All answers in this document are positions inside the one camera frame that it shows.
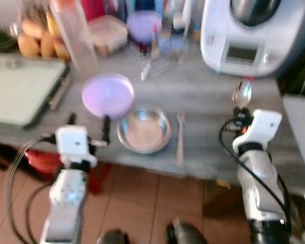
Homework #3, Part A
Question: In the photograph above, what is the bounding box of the metal spoon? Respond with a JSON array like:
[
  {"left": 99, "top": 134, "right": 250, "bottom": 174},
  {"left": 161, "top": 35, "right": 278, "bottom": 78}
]
[{"left": 232, "top": 80, "right": 253, "bottom": 110}]

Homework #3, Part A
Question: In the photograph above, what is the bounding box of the purple plastic bowl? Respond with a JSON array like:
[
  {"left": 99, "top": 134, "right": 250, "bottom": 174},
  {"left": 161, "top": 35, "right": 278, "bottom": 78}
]
[{"left": 81, "top": 73, "right": 135, "bottom": 119}]

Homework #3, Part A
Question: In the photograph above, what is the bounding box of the stainless steel bowl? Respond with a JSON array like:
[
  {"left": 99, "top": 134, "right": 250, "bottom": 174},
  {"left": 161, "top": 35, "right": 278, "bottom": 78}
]
[{"left": 116, "top": 105, "right": 172, "bottom": 155}]

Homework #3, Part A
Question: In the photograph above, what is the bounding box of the red plastic stool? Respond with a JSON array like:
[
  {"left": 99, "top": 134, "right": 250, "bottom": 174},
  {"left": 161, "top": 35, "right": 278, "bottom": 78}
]
[{"left": 24, "top": 149, "right": 111, "bottom": 196}]

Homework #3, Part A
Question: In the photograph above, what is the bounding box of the pale green tray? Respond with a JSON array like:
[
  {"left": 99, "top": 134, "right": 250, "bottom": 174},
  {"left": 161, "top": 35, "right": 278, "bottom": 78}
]
[{"left": 0, "top": 54, "right": 70, "bottom": 128}]

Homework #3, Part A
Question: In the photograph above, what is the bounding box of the grey cabinet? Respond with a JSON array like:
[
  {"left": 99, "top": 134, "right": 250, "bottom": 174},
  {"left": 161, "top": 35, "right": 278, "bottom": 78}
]
[{"left": 282, "top": 94, "right": 305, "bottom": 195}]

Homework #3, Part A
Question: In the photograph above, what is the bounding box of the metal fork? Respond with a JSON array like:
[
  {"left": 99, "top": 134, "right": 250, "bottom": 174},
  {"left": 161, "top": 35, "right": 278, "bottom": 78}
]
[{"left": 175, "top": 107, "right": 187, "bottom": 169}]

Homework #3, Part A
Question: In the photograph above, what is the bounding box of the white kitchen appliance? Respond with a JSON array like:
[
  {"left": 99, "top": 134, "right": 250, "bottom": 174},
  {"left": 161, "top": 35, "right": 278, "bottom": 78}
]
[{"left": 200, "top": 0, "right": 305, "bottom": 78}]

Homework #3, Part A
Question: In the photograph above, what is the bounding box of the loose metal cutlery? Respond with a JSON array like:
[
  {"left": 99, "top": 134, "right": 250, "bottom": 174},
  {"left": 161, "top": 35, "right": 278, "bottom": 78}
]
[{"left": 139, "top": 50, "right": 185, "bottom": 82}]

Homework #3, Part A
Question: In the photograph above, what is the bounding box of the tall clear plastic container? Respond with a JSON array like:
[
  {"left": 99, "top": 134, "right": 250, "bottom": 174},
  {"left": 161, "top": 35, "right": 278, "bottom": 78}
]
[{"left": 49, "top": 0, "right": 100, "bottom": 77}]

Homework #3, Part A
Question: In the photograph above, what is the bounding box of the pile of orange fruit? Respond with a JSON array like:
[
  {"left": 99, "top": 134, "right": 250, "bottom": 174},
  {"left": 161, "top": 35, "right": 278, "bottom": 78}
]
[{"left": 17, "top": 12, "right": 71, "bottom": 62}]

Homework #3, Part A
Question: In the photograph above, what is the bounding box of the clear lidded food box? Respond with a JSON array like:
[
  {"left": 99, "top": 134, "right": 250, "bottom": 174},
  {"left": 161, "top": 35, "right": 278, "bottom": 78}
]
[{"left": 88, "top": 15, "right": 129, "bottom": 56}]

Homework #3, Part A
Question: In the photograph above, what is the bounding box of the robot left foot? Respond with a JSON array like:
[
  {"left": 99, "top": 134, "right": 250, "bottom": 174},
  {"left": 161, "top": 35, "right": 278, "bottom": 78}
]
[{"left": 97, "top": 229, "right": 131, "bottom": 244}]

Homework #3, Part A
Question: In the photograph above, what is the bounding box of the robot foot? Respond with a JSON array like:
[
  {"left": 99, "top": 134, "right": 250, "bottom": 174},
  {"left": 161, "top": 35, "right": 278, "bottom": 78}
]
[
  {"left": 97, "top": 229, "right": 131, "bottom": 244},
  {"left": 166, "top": 219, "right": 209, "bottom": 244}
]

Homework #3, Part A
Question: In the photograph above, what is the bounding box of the dark green dish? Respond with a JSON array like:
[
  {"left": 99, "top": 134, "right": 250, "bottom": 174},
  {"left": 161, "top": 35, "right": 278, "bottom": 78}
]
[{"left": 0, "top": 31, "right": 17, "bottom": 52}]

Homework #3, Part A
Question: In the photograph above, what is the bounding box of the clear glass cup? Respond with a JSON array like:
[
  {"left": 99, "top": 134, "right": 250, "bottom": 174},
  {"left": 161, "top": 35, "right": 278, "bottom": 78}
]
[{"left": 157, "top": 26, "right": 189, "bottom": 55}]

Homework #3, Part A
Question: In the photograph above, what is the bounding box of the purple lidded bowl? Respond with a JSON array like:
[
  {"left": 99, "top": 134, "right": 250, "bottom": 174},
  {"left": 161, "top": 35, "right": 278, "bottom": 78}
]
[{"left": 127, "top": 11, "right": 164, "bottom": 45}]

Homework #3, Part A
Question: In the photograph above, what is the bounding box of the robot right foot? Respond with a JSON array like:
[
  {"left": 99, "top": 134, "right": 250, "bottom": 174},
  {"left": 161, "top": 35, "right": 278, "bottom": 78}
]
[{"left": 166, "top": 219, "right": 209, "bottom": 244}]

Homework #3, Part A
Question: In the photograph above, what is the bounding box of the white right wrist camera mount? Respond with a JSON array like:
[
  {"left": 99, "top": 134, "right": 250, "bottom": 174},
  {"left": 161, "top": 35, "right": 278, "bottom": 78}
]
[{"left": 232, "top": 109, "right": 283, "bottom": 156}]

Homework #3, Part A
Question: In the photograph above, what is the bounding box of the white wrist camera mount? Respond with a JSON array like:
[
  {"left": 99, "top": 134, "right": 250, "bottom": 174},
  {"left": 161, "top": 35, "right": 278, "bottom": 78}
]
[
  {"left": 55, "top": 126, "right": 98, "bottom": 167},
  {"left": 232, "top": 109, "right": 283, "bottom": 156}
]

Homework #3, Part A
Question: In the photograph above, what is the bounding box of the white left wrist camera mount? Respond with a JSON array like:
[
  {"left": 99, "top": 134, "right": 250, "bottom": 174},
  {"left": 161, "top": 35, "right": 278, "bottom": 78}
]
[{"left": 55, "top": 126, "right": 98, "bottom": 167}]

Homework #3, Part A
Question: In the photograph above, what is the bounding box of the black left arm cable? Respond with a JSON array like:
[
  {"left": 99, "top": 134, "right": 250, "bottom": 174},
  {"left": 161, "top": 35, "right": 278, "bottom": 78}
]
[{"left": 5, "top": 134, "right": 57, "bottom": 244}]

